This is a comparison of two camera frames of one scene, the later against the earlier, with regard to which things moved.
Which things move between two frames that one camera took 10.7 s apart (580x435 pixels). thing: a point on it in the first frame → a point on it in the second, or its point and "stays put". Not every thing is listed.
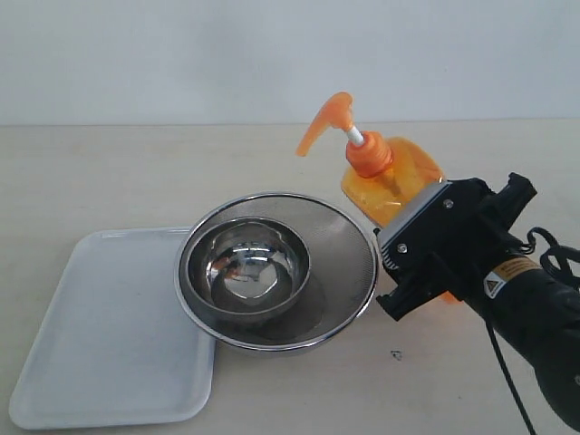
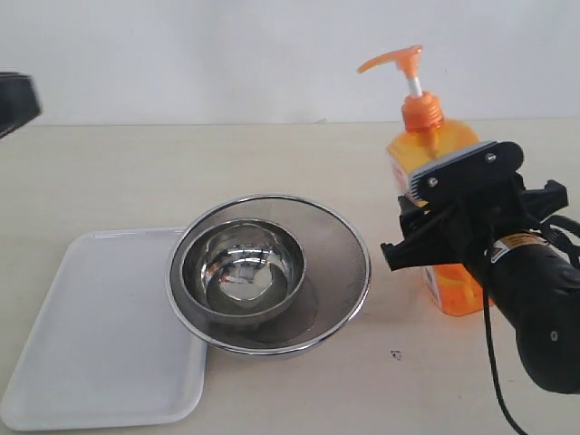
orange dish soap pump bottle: [381, 175] → [459, 287]
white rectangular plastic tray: [118, 349] stays put
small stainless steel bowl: [248, 270] stays put
